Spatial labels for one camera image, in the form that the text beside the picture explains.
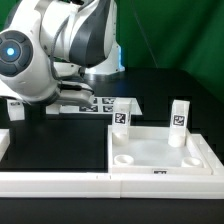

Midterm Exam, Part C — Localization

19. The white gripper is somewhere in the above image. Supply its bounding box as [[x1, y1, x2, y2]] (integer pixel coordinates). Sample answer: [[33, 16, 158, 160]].
[[43, 79, 95, 108]]

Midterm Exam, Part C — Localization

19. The white square table top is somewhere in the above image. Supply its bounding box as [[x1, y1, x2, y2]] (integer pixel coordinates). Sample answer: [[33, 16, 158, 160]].
[[108, 126, 213, 175]]

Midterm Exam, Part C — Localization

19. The white front fence bar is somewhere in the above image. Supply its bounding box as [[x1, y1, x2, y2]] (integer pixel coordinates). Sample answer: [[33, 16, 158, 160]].
[[0, 172, 224, 199]]

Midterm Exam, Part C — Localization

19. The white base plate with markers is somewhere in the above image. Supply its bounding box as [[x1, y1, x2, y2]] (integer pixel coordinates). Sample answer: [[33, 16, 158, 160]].
[[57, 95, 143, 117]]

